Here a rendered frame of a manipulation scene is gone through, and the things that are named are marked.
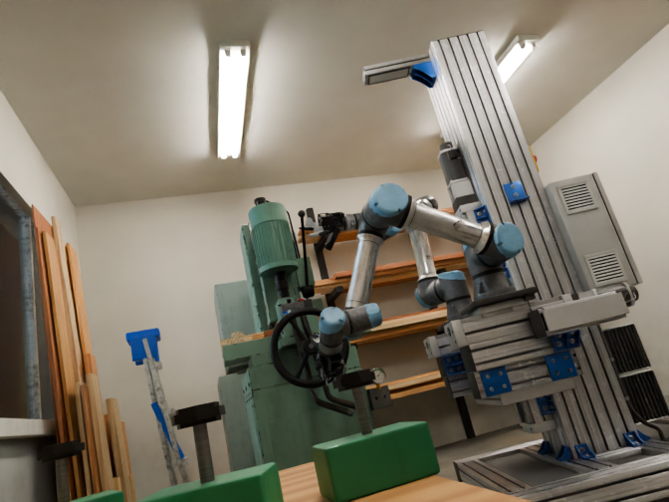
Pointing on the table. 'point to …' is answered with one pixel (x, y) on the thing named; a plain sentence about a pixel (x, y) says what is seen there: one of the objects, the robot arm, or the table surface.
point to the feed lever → (305, 262)
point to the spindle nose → (281, 284)
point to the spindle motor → (272, 239)
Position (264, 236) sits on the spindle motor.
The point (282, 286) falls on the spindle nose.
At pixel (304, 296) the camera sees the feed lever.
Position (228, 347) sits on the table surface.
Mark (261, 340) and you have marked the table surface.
